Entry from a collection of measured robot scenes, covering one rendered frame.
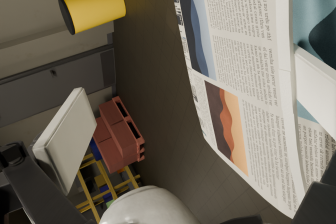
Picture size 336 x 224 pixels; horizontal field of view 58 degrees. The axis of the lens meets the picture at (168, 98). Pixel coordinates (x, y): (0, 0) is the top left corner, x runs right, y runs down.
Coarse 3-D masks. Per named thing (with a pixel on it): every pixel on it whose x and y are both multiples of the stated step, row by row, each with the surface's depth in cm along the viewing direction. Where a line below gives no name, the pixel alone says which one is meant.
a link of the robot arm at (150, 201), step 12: (132, 192) 48; (144, 192) 48; (156, 192) 48; (168, 192) 50; (120, 204) 46; (132, 204) 46; (144, 204) 45; (156, 204) 46; (168, 204) 46; (180, 204) 48; (108, 216) 46; (120, 216) 45; (132, 216) 44; (144, 216) 44; (156, 216) 44; (168, 216) 44; (180, 216) 45; (192, 216) 48
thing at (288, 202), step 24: (264, 0) 20; (312, 0) 17; (264, 24) 20; (312, 24) 17; (264, 48) 21; (312, 48) 18; (312, 120) 20; (312, 144) 21; (288, 168) 24; (312, 168) 22; (288, 192) 25; (288, 216) 27
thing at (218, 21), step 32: (192, 0) 30; (224, 0) 24; (192, 32) 32; (224, 32) 26; (256, 32) 22; (192, 64) 35; (224, 64) 28; (256, 64) 23; (224, 96) 30; (256, 96) 25; (224, 128) 33; (256, 128) 26; (224, 160) 36; (256, 160) 28
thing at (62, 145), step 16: (80, 96) 19; (64, 112) 16; (80, 112) 18; (48, 128) 15; (64, 128) 16; (80, 128) 18; (48, 144) 14; (64, 144) 15; (80, 144) 17; (48, 160) 14; (64, 160) 15; (80, 160) 17; (48, 176) 14; (64, 176) 15; (64, 192) 15
